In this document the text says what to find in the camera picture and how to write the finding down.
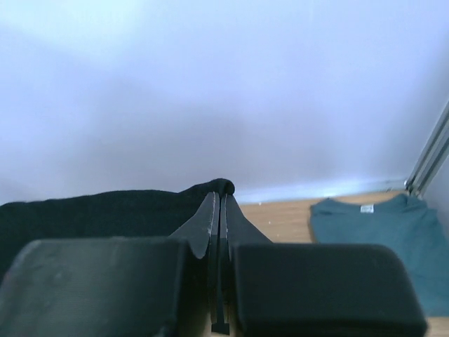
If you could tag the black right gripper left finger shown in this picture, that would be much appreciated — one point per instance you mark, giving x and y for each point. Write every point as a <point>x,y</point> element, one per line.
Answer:
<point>148,286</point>

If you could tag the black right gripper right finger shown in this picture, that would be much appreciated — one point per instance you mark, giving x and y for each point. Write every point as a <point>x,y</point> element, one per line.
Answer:
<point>275,289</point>

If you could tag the black t-shirt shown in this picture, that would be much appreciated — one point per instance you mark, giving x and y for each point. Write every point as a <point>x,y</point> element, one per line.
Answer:
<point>126,213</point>

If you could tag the folded teal t-shirt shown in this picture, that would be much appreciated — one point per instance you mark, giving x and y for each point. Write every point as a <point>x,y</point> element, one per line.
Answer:
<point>407,226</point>

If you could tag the right aluminium corner post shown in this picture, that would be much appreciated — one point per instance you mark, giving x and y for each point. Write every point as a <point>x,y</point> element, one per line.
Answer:
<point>432,157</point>

